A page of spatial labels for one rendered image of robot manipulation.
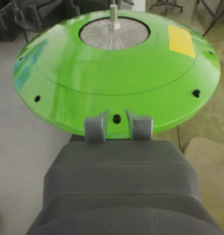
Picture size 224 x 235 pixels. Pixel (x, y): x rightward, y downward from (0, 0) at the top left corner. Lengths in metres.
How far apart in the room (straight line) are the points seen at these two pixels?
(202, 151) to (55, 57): 0.62
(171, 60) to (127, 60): 0.05
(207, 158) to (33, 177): 0.59
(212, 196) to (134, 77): 0.54
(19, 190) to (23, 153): 0.07
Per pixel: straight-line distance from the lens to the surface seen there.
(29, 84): 0.24
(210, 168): 0.71
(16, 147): 0.38
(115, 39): 0.25
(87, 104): 0.18
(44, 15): 0.58
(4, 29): 0.73
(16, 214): 0.33
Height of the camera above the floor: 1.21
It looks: 52 degrees down
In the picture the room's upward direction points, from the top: 3 degrees counter-clockwise
